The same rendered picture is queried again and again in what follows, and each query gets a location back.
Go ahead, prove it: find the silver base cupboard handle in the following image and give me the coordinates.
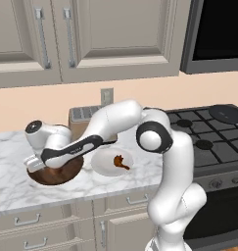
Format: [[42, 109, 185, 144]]
[[99, 220, 108, 249]]

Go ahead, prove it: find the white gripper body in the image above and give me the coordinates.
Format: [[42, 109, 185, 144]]
[[23, 154, 47, 174]]

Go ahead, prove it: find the grey wall outlet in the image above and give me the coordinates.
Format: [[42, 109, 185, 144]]
[[100, 87, 115, 108]]

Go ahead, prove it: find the beige wall cupboard door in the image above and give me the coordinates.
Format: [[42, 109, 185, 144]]
[[49, 0, 192, 84], [0, 0, 63, 89]]

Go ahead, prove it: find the brown chicken drumstick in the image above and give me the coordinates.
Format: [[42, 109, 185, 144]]
[[113, 154, 131, 172]]

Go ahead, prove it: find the black microwave oven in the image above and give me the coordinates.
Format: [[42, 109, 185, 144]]
[[179, 0, 238, 75]]

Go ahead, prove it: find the silver drawer handle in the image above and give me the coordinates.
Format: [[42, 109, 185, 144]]
[[14, 213, 42, 227], [23, 236, 49, 251], [125, 193, 150, 206]]

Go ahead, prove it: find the beige drawer front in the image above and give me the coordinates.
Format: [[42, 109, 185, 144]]
[[0, 225, 76, 251], [0, 203, 73, 233], [92, 190, 158, 218]]

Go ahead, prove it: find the white plate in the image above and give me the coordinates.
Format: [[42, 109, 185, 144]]
[[90, 145, 135, 177]]

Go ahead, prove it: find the black gas stove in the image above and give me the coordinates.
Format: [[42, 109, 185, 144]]
[[164, 103, 238, 251]]

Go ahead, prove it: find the brown wooden bowl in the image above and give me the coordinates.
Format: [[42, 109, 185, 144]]
[[26, 124, 84, 187]]

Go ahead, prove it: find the black round pan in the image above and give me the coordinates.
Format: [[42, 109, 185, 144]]
[[208, 104, 238, 125]]

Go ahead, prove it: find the beige base cupboard door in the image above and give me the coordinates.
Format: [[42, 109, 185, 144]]
[[93, 212, 158, 251]]

